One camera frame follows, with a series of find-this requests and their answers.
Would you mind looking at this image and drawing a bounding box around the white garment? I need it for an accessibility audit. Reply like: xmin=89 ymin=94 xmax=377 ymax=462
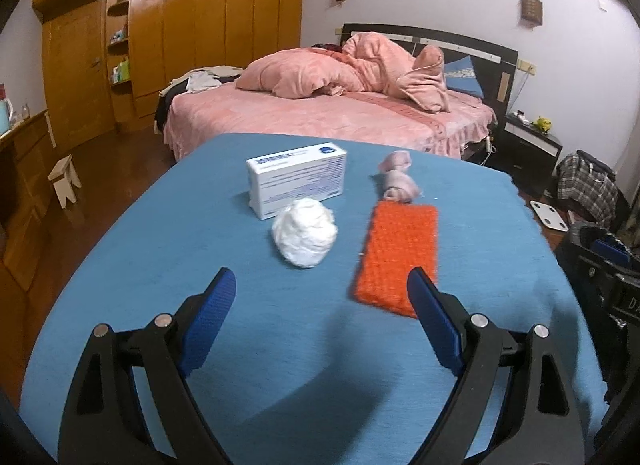
xmin=186 ymin=71 xmax=221 ymax=92

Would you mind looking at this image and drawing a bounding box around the white cardboard box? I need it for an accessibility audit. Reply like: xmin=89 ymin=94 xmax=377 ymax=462
xmin=245 ymin=142 xmax=348 ymax=220

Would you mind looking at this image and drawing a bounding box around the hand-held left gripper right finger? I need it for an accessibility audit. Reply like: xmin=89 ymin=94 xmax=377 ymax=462
xmin=406 ymin=266 xmax=586 ymax=465

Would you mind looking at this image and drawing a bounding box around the wooden wardrobe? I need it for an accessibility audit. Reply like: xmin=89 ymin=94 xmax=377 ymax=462
xmin=31 ymin=0 xmax=307 ymax=153

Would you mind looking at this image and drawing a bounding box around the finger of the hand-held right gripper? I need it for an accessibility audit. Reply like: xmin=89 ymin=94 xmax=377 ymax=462
xmin=592 ymin=239 xmax=633 ymax=268
xmin=557 ymin=244 xmax=621 ymax=307

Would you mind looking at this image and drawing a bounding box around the wooden dresser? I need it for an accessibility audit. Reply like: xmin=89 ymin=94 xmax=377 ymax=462
xmin=0 ymin=110 xmax=56 ymax=291

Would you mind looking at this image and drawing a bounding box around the large white tissue ball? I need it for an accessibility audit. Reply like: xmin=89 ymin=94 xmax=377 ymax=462
xmin=271 ymin=197 xmax=338 ymax=270

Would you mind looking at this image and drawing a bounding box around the dark nightstand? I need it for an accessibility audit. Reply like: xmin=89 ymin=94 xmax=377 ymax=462
xmin=487 ymin=112 xmax=563 ymax=198

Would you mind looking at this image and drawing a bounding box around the blue pillow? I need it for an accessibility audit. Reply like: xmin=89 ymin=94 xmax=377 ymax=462
xmin=442 ymin=56 xmax=485 ymax=98

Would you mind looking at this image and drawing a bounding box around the pink knotted cloth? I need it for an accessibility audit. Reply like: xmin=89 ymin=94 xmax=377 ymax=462
xmin=377 ymin=150 xmax=425 ymax=204

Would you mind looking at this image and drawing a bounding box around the pink bedsheet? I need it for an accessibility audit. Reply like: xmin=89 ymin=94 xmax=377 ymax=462
xmin=164 ymin=82 xmax=497 ymax=162

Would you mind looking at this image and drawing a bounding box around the pink duvet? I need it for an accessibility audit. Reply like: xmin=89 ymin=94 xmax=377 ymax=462
xmin=235 ymin=31 xmax=452 ymax=113

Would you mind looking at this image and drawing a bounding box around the white wooden stool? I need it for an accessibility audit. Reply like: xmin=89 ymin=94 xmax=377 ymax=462
xmin=48 ymin=155 xmax=82 ymax=209

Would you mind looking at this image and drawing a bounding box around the white bathroom scale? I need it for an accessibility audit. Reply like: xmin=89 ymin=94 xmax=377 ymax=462
xmin=530 ymin=200 xmax=568 ymax=232

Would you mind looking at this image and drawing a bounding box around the plaid bag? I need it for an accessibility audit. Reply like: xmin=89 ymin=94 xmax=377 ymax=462
xmin=556 ymin=150 xmax=621 ymax=218

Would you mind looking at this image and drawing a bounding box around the large wall lamp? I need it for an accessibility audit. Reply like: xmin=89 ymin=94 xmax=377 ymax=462
xmin=520 ymin=0 xmax=543 ymax=26

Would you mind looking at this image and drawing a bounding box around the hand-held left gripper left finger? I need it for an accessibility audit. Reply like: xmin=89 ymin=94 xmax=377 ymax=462
xmin=59 ymin=266 xmax=237 ymax=465

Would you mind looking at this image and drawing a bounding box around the dark cloth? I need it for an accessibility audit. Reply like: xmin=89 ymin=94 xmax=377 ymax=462
xmin=154 ymin=90 xmax=173 ymax=133

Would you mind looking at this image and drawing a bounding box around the orange knitted cloth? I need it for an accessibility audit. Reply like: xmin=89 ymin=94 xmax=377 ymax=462
xmin=348 ymin=201 xmax=441 ymax=319

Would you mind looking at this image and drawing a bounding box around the bed with dark headboard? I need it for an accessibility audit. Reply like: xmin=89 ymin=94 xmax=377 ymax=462
xmin=155 ymin=22 xmax=519 ymax=166

